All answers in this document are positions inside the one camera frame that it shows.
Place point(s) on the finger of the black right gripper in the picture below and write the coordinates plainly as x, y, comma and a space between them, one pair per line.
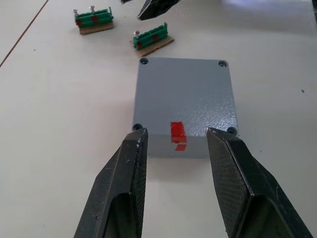
125, 1
156, 8

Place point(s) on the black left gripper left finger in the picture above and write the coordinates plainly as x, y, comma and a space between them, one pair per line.
116, 188

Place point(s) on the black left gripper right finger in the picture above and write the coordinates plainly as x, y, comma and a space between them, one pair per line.
247, 188

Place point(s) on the green screw holder on cardboard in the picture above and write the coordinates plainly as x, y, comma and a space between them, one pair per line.
94, 21
151, 39

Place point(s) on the silver screw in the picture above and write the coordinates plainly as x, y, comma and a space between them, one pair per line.
136, 33
92, 9
75, 11

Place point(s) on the grey metal box lid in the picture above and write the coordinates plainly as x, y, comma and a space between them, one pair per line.
183, 94

